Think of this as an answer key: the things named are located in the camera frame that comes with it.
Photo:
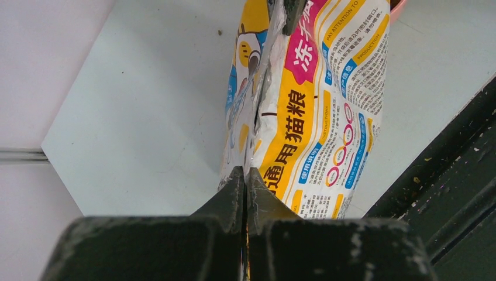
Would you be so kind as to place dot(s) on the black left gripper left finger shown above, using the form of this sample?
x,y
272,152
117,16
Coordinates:
x,y
206,245

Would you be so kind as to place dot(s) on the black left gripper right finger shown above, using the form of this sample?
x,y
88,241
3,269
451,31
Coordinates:
x,y
283,246

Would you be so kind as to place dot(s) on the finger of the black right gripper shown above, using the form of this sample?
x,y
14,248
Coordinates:
x,y
293,12

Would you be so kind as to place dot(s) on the pink pet bowl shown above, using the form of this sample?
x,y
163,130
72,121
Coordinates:
x,y
397,6

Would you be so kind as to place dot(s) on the left aluminium frame post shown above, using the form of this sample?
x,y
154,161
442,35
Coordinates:
x,y
22,156

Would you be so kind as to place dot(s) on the printed cat food bag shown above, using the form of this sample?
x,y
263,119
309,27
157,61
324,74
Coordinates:
x,y
305,109

